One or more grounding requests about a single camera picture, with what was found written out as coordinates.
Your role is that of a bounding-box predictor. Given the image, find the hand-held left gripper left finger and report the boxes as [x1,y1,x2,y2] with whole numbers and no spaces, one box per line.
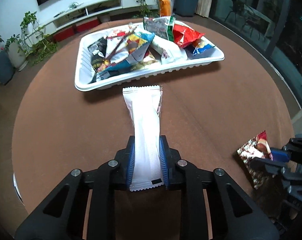
[15,135,136,240]

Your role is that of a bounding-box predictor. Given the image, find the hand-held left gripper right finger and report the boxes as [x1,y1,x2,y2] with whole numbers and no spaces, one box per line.
[159,135,281,240]

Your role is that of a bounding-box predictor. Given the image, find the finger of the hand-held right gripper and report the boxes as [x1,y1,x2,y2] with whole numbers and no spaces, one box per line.
[270,137,298,162]
[248,156,289,177]

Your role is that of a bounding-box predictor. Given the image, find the red-brown patterned snack packet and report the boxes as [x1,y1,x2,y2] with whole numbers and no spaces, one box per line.
[237,130,274,189]

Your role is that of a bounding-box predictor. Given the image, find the long white snack packet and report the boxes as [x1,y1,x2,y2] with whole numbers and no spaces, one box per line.
[122,85,164,192]

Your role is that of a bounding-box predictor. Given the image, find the white plastic tray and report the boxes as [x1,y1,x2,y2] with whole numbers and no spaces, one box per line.
[74,21,225,92]

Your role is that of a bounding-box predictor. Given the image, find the gold snack packet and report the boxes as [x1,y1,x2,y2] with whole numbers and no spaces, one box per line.
[130,50,159,71]

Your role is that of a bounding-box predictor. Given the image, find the black snack packet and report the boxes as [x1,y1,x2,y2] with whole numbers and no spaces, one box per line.
[88,37,111,82]

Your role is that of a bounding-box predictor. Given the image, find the white packet with red print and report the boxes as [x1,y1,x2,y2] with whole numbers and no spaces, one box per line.
[105,25,139,64]

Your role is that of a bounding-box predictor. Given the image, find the light blue chips packet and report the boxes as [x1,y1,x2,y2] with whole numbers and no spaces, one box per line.
[97,31,155,74]

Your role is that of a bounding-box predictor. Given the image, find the blue and white snack packet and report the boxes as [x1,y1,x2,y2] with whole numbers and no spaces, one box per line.
[188,40,216,56]

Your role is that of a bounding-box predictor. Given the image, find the large red snack packet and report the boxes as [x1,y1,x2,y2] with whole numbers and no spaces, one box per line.
[172,22,206,48]

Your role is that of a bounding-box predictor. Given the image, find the green and white snack packet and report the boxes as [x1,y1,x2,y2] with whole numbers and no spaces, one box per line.
[143,16,176,42]

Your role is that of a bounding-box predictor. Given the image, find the orange and green snack packet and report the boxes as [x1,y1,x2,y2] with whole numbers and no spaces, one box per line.
[156,0,173,17]

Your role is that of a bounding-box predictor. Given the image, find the brown tablecloth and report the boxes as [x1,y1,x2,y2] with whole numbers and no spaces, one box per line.
[11,17,294,240]

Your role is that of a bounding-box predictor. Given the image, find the glass balcony door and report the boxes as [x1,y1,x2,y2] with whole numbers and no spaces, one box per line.
[210,0,302,108]

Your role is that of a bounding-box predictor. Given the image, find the red storage box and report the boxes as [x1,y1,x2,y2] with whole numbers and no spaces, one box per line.
[53,27,75,42]
[75,17,101,33]

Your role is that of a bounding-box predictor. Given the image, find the trailing pothos plant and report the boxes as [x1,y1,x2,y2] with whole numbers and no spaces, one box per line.
[20,11,59,64]

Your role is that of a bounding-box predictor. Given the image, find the thin trailing vine plant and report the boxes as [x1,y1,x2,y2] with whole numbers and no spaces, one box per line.
[129,0,158,24]

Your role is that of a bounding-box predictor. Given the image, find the plant in grey-white pot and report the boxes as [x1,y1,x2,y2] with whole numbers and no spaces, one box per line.
[5,34,27,68]

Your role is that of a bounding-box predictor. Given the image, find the small-leaf tree in blue-grey pot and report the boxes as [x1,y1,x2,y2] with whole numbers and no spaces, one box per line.
[0,20,16,85]

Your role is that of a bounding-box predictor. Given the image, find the white television console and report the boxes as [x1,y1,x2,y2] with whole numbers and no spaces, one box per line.
[40,0,166,37]

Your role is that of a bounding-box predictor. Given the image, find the small tangled cable bundle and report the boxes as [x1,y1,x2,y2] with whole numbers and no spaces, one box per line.
[65,2,84,10]

